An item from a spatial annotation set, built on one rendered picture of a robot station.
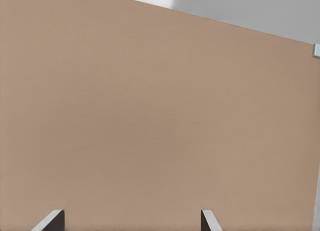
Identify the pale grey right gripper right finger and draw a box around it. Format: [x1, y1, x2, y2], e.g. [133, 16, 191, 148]
[201, 209, 223, 231]

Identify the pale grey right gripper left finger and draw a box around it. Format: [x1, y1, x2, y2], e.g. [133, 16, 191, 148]
[30, 209, 66, 231]

